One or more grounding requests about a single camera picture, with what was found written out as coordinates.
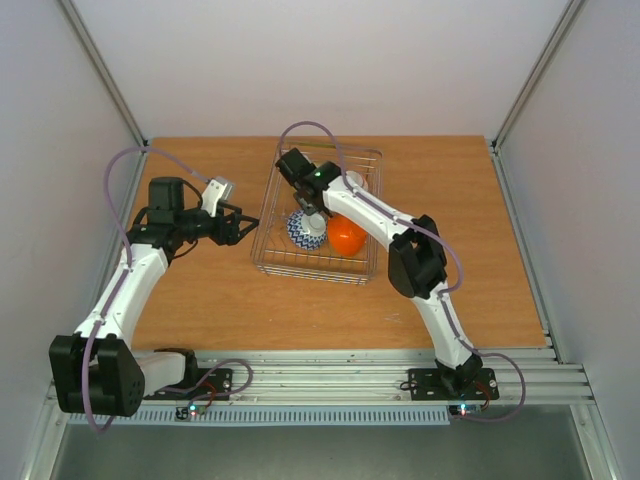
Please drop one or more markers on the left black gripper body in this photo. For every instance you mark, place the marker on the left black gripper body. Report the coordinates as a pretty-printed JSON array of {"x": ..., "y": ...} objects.
[{"x": 220, "y": 236}]

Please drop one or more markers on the wire dish rack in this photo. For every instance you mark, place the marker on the wire dish rack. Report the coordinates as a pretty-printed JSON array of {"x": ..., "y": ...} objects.
[{"x": 274, "y": 252}]

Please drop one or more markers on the blue patterned bowl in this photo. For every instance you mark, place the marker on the blue patterned bowl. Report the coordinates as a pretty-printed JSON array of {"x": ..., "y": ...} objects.
[{"x": 308, "y": 232}]

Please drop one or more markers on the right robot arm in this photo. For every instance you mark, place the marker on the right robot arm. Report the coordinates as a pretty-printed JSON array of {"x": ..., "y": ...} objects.
[{"x": 416, "y": 257}]

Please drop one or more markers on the grey slotted cable duct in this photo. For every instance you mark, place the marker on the grey slotted cable duct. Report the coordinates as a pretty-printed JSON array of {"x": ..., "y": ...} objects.
[{"x": 268, "y": 416}]

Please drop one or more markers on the orange bowl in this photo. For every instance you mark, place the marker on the orange bowl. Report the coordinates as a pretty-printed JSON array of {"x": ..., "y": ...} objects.
[{"x": 344, "y": 236}]

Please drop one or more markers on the left circuit board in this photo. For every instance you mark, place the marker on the left circuit board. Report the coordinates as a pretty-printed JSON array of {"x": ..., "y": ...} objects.
[{"x": 188, "y": 413}]

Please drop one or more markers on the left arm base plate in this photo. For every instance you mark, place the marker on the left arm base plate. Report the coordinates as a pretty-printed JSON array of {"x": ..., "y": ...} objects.
[{"x": 221, "y": 380}]

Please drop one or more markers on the aluminium rail frame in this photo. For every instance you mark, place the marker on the aluminium rail frame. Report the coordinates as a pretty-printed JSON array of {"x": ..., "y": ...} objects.
[{"x": 359, "y": 377}]

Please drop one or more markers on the circuit board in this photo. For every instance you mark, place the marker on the circuit board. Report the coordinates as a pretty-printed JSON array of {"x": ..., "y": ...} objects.
[
  {"x": 465, "y": 409},
  {"x": 188, "y": 413}
]

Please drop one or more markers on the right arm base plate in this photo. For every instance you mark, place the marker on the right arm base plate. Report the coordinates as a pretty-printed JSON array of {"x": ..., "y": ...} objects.
[{"x": 425, "y": 384}]

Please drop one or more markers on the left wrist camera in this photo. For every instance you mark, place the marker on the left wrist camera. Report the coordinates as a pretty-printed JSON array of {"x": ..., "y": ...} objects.
[{"x": 217, "y": 190}]

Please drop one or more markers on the right circuit board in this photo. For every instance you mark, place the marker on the right circuit board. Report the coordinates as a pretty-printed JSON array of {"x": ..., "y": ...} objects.
[{"x": 465, "y": 409}]

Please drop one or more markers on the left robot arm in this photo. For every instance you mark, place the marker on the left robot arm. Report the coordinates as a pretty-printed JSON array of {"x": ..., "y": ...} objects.
[{"x": 94, "y": 370}]

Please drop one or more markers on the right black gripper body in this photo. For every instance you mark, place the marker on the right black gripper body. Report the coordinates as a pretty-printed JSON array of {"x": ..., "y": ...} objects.
[{"x": 305, "y": 201}]

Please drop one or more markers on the red patterned bowl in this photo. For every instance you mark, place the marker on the red patterned bowl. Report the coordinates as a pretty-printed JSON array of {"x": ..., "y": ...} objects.
[{"x": 358, "y": 179}]

